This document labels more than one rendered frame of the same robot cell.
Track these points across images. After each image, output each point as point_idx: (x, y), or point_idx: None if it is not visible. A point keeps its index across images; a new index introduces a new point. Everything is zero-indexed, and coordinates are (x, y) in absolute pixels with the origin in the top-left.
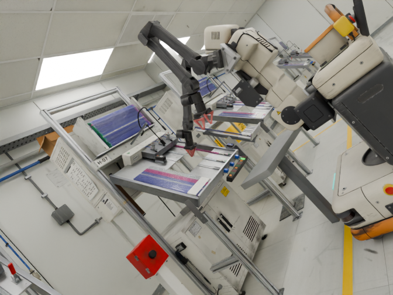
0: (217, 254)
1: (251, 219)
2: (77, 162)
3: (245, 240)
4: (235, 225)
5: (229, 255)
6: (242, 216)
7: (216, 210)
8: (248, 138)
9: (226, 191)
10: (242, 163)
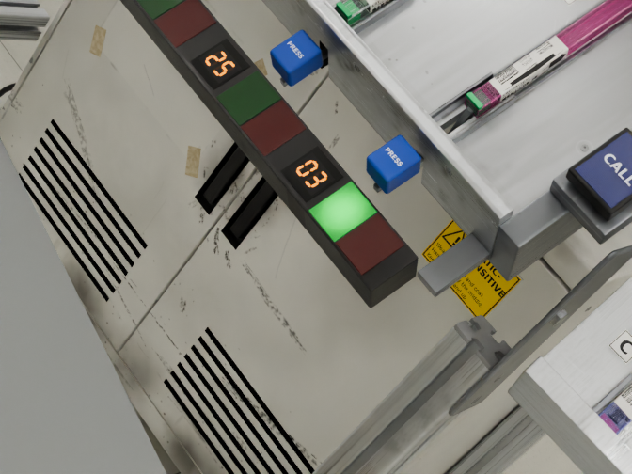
0: (89, 70)
1: (299, 472)
2: None
3: (167, 326)
4: (239, 280)
5: (92, 158)
6: (306, 385)
7: (314, 127)
8: (549, 351)
9: (477, 287)
10: (270, 170)
